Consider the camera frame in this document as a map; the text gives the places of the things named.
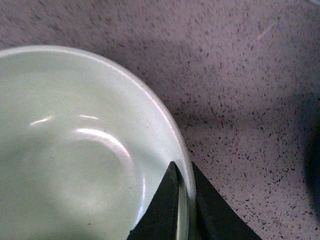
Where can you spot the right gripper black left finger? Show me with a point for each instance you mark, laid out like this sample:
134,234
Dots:
160,221

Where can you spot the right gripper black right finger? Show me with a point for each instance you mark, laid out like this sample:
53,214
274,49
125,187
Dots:
215,219

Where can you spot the green bowl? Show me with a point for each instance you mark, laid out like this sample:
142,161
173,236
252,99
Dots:
84,145

